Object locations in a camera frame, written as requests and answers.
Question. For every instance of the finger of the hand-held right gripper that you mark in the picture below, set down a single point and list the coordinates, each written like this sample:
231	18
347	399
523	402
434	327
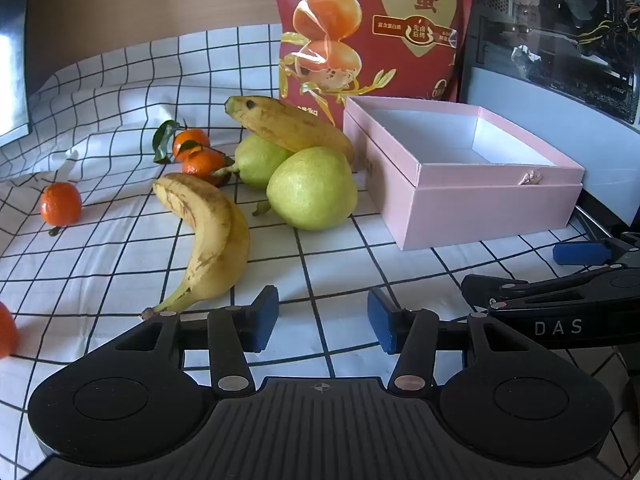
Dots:
550	290
580	253

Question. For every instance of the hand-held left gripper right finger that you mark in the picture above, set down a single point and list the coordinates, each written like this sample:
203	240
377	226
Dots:
382	325

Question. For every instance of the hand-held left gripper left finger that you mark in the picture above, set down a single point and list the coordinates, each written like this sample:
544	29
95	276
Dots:
264	320

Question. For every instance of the yellow spotted banana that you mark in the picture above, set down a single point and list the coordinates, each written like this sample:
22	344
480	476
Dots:
290	125
215	240

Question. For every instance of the pink cardboard box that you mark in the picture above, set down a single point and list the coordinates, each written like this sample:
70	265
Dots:
475	210

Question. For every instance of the green pear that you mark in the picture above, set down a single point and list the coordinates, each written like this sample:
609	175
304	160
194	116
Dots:
310	190
255	162

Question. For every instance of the orange tangerine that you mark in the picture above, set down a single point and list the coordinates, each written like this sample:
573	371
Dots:
60	202
200	167
5	330

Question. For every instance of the tangerine with green leaves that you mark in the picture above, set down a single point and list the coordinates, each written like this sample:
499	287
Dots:
192	139

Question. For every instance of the white black-checked tablecloth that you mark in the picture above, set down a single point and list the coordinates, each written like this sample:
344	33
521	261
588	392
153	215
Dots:
125	260

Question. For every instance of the glass-sided computer case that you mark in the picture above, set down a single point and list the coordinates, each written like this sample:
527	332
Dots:
550	35

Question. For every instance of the red snack bag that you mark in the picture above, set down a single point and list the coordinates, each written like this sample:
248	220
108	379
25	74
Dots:
400	60

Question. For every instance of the dark monitor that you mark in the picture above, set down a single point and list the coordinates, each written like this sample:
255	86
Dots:
12	60

